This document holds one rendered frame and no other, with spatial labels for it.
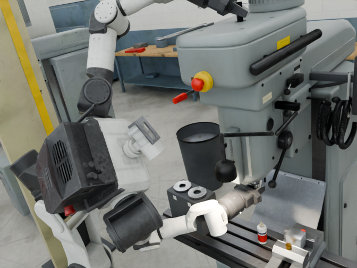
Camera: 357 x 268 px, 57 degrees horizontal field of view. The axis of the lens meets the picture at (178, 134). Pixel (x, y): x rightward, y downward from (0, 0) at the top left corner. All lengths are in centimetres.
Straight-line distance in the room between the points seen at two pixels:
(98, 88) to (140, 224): 44
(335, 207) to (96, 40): 133
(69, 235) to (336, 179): 120
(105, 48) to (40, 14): 963
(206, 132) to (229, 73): 272
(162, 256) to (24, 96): 166
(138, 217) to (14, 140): 169
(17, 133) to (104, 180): 166
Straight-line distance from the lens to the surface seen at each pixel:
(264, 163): 122
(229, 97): 109
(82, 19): 830
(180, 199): 162
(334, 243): 195
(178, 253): 294
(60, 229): 133
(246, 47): 94
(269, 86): 109
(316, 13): 557
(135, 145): 102
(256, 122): 114
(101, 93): 107
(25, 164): 133
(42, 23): 1078
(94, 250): 147
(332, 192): 175
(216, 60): 96
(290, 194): 176
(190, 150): 327
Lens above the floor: 204
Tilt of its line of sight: 24 degrees down
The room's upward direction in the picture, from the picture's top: 10 degrees counter-clockwise
